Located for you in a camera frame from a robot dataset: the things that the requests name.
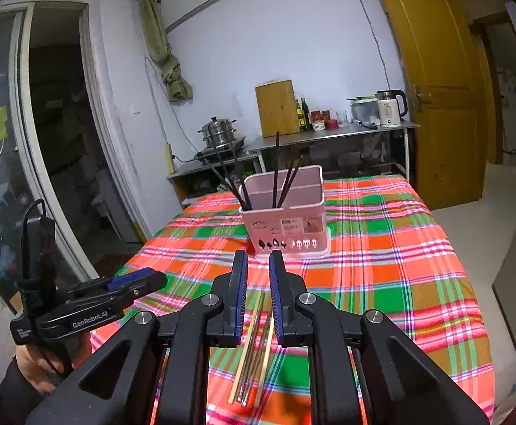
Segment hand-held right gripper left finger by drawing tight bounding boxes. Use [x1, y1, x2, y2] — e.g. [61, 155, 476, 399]
[25, 250, 250, 425]

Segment thin wall cable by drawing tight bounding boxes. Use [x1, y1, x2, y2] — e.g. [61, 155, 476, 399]
[350, 0, 393, 93]

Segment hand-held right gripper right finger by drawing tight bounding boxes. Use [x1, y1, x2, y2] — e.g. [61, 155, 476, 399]
[268, 250, 494, 425]

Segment person's left hand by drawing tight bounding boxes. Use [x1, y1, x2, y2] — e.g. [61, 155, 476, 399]
[14, 333, 92, 396]

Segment steel kitchen table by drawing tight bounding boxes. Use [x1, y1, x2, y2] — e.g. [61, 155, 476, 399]
[244, 120, 419, 187]

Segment black chopstick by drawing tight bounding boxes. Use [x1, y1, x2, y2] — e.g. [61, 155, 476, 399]
[207, 158, 247, 211]
[273, 131, 281, 208]
[278, 158, 296, 208]
[232, 152, 254, 211]
[283, 155, 304, 208]
[216, 153, 250, 211]

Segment plaid tablecloth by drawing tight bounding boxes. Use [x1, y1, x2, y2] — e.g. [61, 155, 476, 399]
[89, 174, 496, 425]

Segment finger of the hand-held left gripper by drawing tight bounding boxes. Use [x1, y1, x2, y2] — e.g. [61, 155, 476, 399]
[65, 276, 135, 308]
[106, 267, 169, 297]

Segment white sliding glass door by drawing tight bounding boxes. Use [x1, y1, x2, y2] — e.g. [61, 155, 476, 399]
[0, 2, 153, 315]

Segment wooden cutting board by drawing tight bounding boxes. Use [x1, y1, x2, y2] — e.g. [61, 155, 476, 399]
[255, 80, 301, 138]

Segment yellow wooden door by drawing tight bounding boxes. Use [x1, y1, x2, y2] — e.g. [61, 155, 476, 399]
[368, 0, 492, 211]

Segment steel steamer pot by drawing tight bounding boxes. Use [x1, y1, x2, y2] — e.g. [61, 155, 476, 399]
[198, 116, 240, 148]

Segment wooden chopstick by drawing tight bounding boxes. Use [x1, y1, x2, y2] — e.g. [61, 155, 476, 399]
[253, 312, 276, 407]
[228, 291, 266, 404]

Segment olive green curtain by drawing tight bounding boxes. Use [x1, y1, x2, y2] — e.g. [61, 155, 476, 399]
[140, 0, 195, 103]

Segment pink utensil holder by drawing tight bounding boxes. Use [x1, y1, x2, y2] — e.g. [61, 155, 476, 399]
[238, 165, 331, 261]

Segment wooden door frame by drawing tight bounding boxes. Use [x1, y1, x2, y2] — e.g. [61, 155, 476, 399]
[445, 0, 509, 165]

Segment black cooktop stove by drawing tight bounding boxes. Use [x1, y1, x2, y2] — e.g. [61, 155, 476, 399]
[194, 137, 248, 163]

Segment white electric kettle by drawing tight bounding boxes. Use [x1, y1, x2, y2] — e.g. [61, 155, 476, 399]
[375, 89, 407, 129]

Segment black chopsticks in holder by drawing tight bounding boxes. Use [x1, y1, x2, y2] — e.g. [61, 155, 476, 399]
[166, 152, 259, 208]

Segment metal chopstick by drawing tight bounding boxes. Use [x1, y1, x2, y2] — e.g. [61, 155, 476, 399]
[237, 294, 268, 403]
[241, 319, 273, 407]

